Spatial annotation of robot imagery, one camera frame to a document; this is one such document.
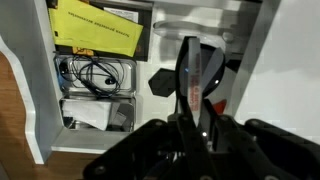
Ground black sunglasses with white tag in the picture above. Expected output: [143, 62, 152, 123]
[175, 36, 225, 127]

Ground black booklet under envelope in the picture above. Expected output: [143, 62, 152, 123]
[46, 0, 152, 62]

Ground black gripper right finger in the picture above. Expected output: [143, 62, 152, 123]
[203, 100, 320, 180]

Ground yellow paper envelope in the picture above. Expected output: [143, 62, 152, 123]
[48, 0, 143, 57]

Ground white open drawer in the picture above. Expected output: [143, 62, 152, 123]
[0, 0, 281, 164]

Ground metal tin with earphones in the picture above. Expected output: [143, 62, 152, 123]
[54, 55, 136, 98]

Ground metal tin with papers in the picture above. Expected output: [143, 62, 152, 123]
[60, 98, 136, 132]

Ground black hexagonal puck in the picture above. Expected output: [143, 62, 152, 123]
[148, 68, 176, 97]

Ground white round dish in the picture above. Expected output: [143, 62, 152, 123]
[153, 21, 242, 52]

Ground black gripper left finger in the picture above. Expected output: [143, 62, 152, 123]
[83, 114, 214, 180]

